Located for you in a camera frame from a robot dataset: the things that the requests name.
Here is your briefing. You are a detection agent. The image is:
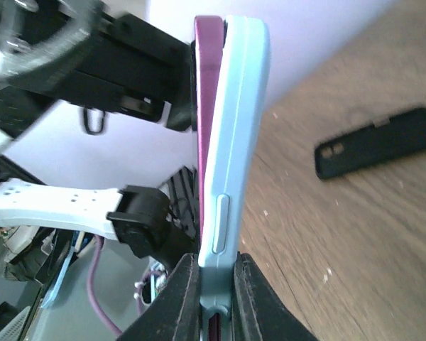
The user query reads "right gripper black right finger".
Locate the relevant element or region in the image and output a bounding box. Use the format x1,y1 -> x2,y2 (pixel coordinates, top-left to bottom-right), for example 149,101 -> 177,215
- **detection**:
231,253 -> 317,341

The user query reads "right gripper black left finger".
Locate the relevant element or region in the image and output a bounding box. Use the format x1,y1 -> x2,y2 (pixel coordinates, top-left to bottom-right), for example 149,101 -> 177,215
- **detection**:
118,254 -> 201,341

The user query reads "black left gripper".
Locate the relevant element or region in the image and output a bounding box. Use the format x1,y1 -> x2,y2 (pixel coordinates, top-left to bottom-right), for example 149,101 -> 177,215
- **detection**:
6,1 -> 191,131

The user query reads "purple-edged smartphone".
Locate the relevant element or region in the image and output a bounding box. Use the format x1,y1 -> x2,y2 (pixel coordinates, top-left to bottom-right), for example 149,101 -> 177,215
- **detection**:
193,16 -> 224,242

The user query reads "light blue phone case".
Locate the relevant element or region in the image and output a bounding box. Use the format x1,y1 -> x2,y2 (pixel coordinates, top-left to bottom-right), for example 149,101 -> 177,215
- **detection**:
198,16 -> 271,340

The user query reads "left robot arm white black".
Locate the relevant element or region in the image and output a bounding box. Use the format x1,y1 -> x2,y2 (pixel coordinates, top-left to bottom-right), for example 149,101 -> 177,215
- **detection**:
0,1 -> 198,270

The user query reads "black phone case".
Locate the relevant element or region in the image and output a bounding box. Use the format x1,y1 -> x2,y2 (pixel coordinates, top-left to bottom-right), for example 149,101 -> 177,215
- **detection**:
314,107 -> 426,180

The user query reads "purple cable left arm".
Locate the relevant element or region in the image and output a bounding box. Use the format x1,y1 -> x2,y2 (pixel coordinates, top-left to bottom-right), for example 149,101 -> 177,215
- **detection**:
87,236 -> 153,337

